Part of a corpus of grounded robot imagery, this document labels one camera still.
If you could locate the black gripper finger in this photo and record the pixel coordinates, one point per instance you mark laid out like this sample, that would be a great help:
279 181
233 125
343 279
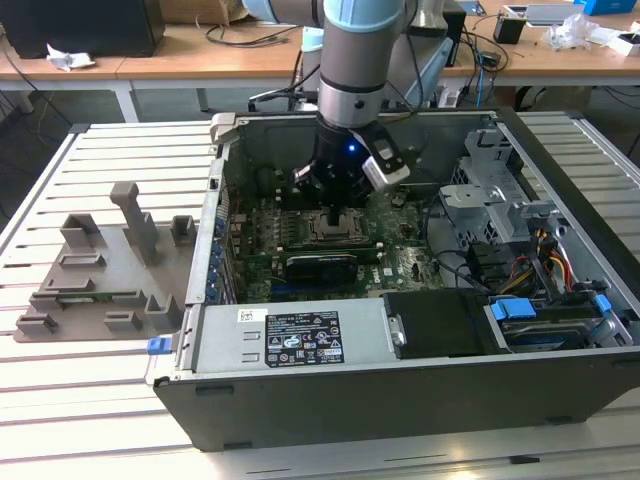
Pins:
336 215

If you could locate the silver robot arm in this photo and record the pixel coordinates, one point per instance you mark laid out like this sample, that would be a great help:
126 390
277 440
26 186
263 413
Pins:
355 60

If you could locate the CPU socket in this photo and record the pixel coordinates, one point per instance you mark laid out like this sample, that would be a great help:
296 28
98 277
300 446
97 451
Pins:
320 236

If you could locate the RAM slot white clips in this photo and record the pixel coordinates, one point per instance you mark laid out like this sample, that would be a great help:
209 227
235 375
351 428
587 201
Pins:
330 247

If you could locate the black graphics card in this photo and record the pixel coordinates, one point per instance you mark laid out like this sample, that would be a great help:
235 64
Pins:
320 272

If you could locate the round coin cell battery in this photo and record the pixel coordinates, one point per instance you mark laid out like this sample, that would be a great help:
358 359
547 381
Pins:
398 199

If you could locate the green motherboard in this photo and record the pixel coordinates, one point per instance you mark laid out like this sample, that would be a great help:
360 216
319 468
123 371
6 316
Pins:
400 240

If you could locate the black chair base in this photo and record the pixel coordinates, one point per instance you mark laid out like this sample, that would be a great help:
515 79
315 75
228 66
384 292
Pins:
270 95

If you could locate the silver drive cage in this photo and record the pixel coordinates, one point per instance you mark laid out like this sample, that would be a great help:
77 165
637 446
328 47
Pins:
475 197

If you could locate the black drive cover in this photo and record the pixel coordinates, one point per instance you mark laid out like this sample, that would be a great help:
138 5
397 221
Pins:
435 325

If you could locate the silver power supply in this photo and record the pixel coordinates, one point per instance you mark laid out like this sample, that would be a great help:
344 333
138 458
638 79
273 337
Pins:
220 340

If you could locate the wooden desk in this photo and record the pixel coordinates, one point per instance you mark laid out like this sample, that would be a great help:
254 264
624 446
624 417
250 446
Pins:
200 60

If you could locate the tall black box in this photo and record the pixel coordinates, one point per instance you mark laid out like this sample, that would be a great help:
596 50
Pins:
456 30

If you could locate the open black PC case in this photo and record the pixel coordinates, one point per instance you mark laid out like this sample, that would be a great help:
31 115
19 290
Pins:
350 410

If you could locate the hard disk in blue carrier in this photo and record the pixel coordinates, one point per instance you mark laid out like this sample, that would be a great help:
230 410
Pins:
512 309

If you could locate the brown cardboard box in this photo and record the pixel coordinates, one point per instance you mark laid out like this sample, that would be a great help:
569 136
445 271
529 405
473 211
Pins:
215 10

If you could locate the blue case latch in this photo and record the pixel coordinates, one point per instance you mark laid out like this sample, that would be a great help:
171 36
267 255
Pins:
159 346

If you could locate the small black box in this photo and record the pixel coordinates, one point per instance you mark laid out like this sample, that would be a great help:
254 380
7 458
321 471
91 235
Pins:
509 30

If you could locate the grey parts rack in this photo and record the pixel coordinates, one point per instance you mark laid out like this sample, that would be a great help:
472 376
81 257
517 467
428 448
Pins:
115 285

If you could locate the green RAM stick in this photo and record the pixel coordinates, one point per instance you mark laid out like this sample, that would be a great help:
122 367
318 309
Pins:
100 298

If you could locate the crumpled clear plastic bag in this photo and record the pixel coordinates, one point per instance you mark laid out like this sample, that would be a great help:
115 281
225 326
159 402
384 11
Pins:
570 30

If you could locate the crumpled white paper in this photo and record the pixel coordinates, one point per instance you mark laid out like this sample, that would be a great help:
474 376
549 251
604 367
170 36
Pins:
70 59

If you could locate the black computer tower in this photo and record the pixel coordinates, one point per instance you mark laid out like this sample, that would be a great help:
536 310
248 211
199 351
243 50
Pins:
75 27

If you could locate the blue box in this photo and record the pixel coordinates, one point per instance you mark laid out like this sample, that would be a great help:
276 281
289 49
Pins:
610 6

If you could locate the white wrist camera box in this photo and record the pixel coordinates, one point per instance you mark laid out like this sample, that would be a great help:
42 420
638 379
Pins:
387 172

